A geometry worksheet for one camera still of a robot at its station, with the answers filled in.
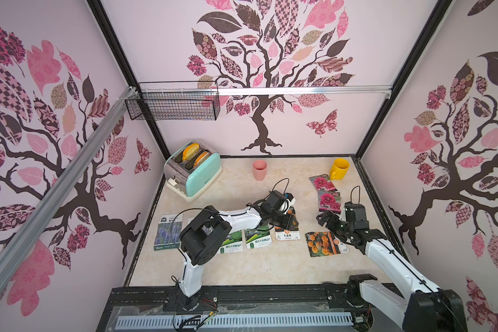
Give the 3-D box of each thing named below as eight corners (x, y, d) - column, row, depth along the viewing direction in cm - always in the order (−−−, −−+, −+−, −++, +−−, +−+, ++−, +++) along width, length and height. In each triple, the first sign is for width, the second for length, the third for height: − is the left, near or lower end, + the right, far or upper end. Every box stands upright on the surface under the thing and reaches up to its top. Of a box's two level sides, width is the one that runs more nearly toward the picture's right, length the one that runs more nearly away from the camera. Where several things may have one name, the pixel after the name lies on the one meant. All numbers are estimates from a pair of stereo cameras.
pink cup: (252, 180, 111) (252, 169, 104) (253, 171, 115) (252, 160, 108) (266, 180, 111) (266, 169, 104) (265, 170, 115) (266, 160, 108)
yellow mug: (330, 181, 110) (334, 171, 104) (325, 168, 116) (330, 158, 110) (347, 181, 110) (352, 171, 104) (342, 167, 116) (347, 158, 110)
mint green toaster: (170, 195, 104) (155, 169, 89) (193, 163, 119) (184, 136, 103) (204, 205, 100) (194, 180, 84) (223, 171, 114) (218, 144, 99)
